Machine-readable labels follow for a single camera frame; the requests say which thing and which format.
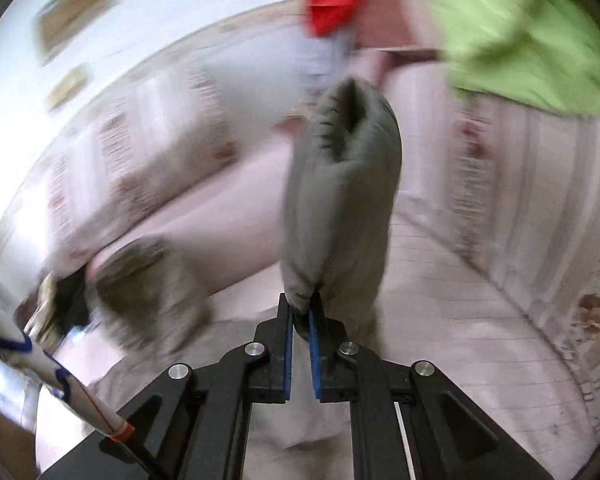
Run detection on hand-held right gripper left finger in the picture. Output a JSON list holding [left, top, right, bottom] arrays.
[[37, 292, 296, 480]]

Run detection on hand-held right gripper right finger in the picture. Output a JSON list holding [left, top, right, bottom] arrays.
[[307, 305, 556, 480]]

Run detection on grey-green quilted blanket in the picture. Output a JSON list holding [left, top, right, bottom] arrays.
[[87, 77, 403, 361]]

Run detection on dark clothes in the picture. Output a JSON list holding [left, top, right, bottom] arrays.
[[54, 264, 93, 333]]

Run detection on pink quilted sofa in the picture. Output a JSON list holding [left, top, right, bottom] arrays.
[[32, 35, 596, 480]]

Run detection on striped floral cushion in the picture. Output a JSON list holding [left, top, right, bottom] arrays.
[[42, 55, 241, 263], [445, 92, 600, 431]]

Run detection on brown beige patterned blanket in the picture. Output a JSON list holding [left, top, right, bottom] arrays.
[[14, 270, 61, 348]]

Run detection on light blue cloth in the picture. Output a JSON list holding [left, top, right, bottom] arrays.
[[260, 35, 348, 103]]

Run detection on red cloth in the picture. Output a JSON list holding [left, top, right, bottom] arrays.
[[302, 0, 367, 38]]

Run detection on green cloth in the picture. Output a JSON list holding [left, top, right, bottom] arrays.
[[425, 0, 600, 116]]

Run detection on small framed wall picture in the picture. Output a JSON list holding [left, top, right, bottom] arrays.
[[46, 62, 92, 112]]

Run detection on large framed wall picture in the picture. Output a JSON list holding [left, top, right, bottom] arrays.
[[31, 0, 119, 65]]

